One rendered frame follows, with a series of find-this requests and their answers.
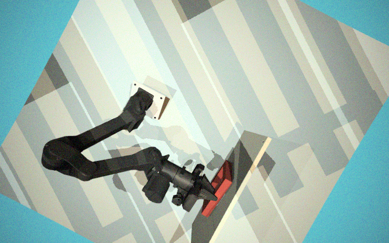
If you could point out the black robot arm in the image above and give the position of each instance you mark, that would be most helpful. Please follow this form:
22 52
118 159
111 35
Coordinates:
64 154

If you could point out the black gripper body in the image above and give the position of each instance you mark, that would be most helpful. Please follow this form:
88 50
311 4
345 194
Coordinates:
189 182

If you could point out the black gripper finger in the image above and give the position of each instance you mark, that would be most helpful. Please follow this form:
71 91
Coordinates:
205 193
206 183

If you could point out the grey wall panel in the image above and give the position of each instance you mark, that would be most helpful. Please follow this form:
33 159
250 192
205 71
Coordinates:
244 158

